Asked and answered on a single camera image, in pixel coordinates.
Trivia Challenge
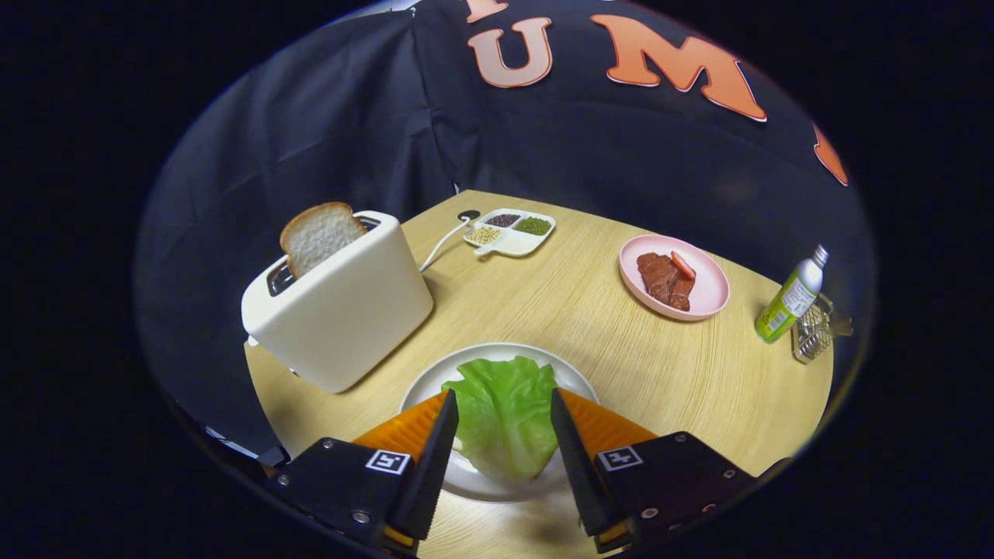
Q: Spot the white toaster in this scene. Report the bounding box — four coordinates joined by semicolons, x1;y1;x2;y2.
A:
241;210;434;394

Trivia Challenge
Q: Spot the bread slice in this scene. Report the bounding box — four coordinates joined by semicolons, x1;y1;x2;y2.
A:
280;202;368;280

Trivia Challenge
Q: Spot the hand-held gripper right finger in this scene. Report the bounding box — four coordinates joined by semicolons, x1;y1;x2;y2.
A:
550;387;760;554

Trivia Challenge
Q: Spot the round white plate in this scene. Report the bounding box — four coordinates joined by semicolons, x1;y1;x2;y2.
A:
398;342;599;504

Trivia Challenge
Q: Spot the green lettuce leaf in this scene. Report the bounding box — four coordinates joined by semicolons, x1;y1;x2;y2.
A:
441;356;560;482

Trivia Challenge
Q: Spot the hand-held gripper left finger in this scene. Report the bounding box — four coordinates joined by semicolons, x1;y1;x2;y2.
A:
272;388;460;556

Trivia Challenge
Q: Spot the white divided dish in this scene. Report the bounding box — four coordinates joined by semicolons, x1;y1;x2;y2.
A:
464;208;557;258

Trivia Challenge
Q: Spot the silver bottle with green label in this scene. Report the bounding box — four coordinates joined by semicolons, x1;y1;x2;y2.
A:
755;245;830;344

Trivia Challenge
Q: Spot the red meat slice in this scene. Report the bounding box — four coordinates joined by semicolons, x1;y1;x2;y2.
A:
637;252;696;312

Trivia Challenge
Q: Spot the black backdrop cloth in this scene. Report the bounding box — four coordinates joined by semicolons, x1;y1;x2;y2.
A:
134;0;874;467

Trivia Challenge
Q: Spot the white toaster cable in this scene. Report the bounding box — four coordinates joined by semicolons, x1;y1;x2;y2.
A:
419;217;471;273

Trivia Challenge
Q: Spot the pink plate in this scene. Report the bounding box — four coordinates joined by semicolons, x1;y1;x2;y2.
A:
619;234;731;322

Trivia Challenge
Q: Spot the metal wire basket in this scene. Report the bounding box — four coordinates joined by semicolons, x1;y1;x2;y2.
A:
791;293;839;364

